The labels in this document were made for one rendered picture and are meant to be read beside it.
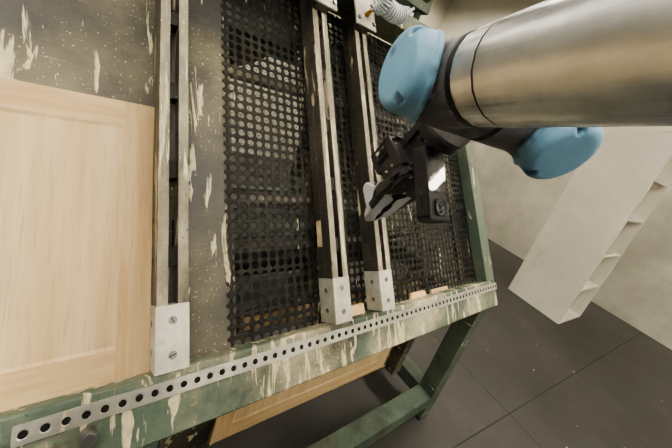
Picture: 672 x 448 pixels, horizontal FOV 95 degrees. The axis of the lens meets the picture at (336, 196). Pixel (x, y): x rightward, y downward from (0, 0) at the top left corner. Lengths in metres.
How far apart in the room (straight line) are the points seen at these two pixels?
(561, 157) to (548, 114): 0.15
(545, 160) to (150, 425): 0.77
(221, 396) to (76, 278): 0.38
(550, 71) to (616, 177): 3.81
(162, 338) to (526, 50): 0.71
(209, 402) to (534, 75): 0.79
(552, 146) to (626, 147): 3.68
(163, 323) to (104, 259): 0.17
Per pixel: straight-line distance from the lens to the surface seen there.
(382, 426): 1.79
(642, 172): 3.97
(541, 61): 0.21
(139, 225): 0.77
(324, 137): 0.97
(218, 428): 1.41
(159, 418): 0.80
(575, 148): 0.37
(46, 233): 0.77
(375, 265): 1.04
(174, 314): 0.73
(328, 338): 0.94
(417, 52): 0.27
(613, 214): 3.97
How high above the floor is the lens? 1.51
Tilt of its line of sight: 18 degrees down
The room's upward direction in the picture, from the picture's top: 18 degrees clockwise
